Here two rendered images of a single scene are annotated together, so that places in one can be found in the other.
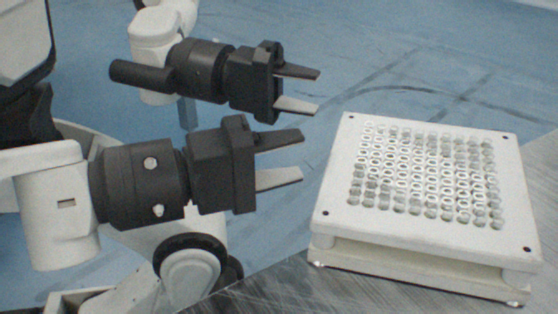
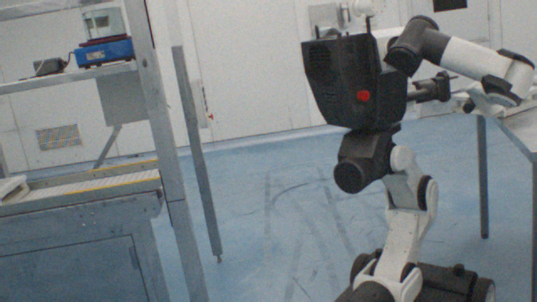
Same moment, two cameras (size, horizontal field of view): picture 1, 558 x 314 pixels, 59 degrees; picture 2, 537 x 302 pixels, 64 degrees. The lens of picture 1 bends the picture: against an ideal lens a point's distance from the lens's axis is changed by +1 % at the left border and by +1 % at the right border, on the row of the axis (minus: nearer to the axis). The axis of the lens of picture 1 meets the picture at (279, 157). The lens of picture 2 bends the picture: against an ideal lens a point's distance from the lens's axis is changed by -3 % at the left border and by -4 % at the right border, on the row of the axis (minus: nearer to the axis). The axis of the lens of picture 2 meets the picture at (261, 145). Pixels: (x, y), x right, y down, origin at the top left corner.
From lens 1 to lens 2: 1.69 m
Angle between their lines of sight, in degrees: 42
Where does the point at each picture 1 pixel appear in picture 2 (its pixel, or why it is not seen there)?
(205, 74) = (434, 85)
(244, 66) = (441, 79)
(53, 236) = not seen: hidden behind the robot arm
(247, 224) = (325, 266)
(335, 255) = (509, 110)
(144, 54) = (410, 89)
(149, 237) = (416, 182)
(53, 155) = not seen: hidden behind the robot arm
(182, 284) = (434, 199)
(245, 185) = not seen: hidden behind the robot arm
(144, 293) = (414, 225)
